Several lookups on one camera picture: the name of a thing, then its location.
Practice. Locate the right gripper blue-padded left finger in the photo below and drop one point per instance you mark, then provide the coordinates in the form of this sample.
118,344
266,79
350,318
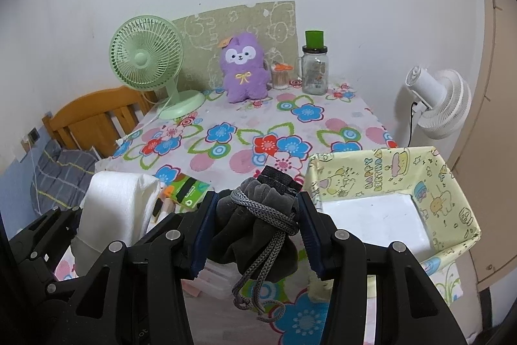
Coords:
133,295

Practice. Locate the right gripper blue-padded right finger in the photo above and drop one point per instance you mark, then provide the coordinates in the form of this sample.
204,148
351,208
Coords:
409,309

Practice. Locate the pink pack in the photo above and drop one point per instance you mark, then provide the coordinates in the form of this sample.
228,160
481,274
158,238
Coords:
214,280

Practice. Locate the white towel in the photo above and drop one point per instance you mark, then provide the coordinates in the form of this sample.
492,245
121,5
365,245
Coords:
117,207

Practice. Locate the yellow cartoon storage box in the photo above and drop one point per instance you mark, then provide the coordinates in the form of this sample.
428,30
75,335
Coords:
401,194

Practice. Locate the green orange tissue pack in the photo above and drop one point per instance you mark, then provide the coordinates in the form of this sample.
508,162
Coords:
185,192

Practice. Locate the grey drawstring pouch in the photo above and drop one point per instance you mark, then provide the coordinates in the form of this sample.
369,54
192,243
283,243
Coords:
253,229

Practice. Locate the black plastic bag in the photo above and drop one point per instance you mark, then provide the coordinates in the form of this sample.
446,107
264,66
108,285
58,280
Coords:
281,181

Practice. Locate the grey plaid pillow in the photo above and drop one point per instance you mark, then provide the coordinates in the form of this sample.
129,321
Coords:
61,178

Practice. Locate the white bedding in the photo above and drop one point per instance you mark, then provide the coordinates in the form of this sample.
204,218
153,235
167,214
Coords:
117,164

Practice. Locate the beige door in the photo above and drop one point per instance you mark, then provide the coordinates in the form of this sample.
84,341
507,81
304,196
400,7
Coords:
484,159

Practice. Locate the white standing fan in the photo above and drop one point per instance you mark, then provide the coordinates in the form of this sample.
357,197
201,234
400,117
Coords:
432,108

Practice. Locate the glass jar with green lid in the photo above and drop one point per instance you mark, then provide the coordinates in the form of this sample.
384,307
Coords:
314,64

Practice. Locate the toothpick jar with orange lid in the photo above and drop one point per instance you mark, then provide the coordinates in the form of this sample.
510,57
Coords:
281,75

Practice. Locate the purple plush toy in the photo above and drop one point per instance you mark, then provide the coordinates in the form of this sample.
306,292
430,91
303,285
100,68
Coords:
242,62

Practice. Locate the green desk fan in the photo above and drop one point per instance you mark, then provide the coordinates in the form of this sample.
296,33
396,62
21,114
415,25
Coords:
146,54

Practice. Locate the wall power socket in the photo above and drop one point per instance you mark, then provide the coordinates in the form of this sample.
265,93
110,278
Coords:
33,136

